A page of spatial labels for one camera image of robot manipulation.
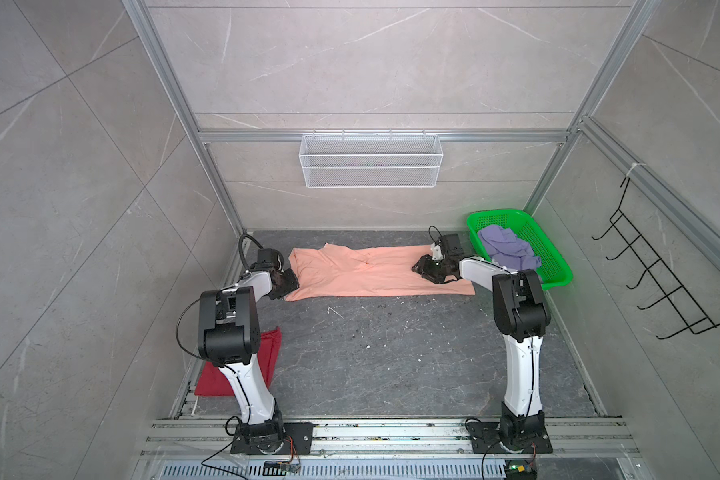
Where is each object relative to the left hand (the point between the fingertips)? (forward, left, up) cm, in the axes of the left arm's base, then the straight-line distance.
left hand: (293, 276), depth 101 cm
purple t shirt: (+10, -80, -1) cm, 81 cm away
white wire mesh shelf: (+29, -27, +26) cm, 48 cm away
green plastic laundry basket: (-2, -90, +2) cm, 90 cm away
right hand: (+4, -44, -2) cm, 44 cm away
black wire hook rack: (-34, -91, +30) cm, 101 cm away
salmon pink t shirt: (+5, -13, -3) cm, 14 cm away
